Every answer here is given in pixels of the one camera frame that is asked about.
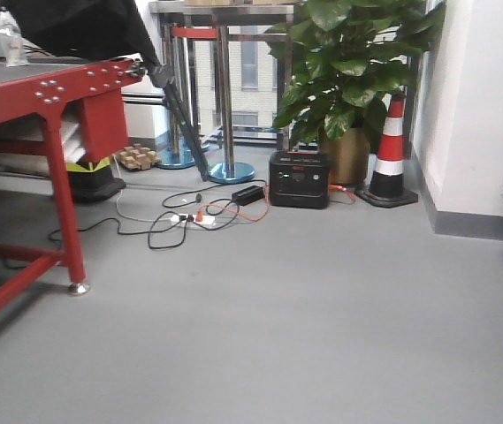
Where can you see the black yellow cone base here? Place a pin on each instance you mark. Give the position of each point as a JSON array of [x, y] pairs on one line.
[[93, 181]]

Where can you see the chrome stanchion blue base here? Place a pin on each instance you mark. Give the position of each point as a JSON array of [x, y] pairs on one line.
[[184, 148], [229, 171]]

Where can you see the orange white traffic cone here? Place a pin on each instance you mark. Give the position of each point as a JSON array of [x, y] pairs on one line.
[[386, 188]]

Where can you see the black cloth cover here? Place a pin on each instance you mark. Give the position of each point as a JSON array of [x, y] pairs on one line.
[[93, 30]]

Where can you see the black tripod leg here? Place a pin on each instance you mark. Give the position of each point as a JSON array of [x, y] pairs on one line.
[[161, 75]]

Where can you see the steel frame table background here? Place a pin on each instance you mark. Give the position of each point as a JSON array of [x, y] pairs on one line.
[[259, 66]]

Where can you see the wooden block puzzle pieces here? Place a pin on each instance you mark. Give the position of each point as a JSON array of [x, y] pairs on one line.
[[137, 157]]

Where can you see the plastic bag on table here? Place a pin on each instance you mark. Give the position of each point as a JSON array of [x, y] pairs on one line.
[[11, 40]]

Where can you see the black power adapter brick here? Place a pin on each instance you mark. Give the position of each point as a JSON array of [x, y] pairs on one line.
[[248, 195]]

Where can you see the black portable power station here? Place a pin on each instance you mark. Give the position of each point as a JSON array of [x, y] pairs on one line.
[[299, 180]]

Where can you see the white power strip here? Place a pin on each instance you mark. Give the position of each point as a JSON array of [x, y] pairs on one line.
[[194, 221]]

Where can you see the green potted plant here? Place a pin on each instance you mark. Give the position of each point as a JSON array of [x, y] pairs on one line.
[[347, 56]]

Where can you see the red metal table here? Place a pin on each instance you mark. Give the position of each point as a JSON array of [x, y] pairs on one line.
[[44, 89]]

